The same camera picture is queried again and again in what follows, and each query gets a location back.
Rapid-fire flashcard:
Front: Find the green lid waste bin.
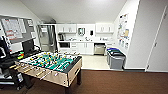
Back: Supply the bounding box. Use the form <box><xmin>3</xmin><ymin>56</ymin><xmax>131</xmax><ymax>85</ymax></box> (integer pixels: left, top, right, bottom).
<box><xmin>109</xmin><ymin>51</ymin><xmax>127</xmax><ymax>71</ymax></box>

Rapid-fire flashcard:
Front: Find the white under-sink cabinet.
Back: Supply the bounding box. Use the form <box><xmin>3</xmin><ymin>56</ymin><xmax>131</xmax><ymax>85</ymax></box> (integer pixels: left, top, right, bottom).
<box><xmin>76</xmin><ymin>42</ymin><xmax>95</xmax><ymax>56</ymax></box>

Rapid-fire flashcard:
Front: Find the large wall poster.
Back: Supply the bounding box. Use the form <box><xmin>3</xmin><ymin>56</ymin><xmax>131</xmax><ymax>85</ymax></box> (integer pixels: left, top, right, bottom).
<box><xmin>116</xmin><ymin>13</ymin><xmax>131</xmax><ymax>50</ymax></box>

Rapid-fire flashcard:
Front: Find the white drawer cabinet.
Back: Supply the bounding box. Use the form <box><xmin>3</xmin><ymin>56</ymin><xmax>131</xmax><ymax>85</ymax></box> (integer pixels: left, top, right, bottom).
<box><xmin>58</xmin><ymin>41</ymin><xmax>78</xmax><ymax>54</ymax></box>
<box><xmin>105</xmin><ymin>42</ymin><xmax>115</xmax><ymax>51</ymax></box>

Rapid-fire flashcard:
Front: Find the white room door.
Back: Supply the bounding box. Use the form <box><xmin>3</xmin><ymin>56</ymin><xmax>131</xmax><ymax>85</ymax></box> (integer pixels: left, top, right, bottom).
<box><xmin>145</xmin><ymin>3</ymin><xmax>168</xmax><ymax>73</ymax></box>

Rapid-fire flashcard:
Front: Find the foosball table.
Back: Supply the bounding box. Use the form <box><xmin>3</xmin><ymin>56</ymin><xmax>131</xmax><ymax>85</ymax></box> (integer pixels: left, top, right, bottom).
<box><xmin>9</xmin><ymin>51</ymin><xmax>83</xmax><ymax>94</ymax></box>

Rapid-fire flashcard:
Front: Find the steel refrigerator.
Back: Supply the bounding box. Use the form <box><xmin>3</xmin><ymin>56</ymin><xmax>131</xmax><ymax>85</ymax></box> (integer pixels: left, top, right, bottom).
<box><xmin>37</xmin><ymin>23</ymin><xmax>59</xmax><ymax>54</ymax></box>

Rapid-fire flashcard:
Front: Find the blue lid waste bin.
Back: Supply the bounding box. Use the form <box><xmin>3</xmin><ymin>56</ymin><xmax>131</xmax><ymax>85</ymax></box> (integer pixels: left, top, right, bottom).
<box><xmin>106</xmin><ymin>47</ymin><xmax>123</xmax><ymax>66</ymax></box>

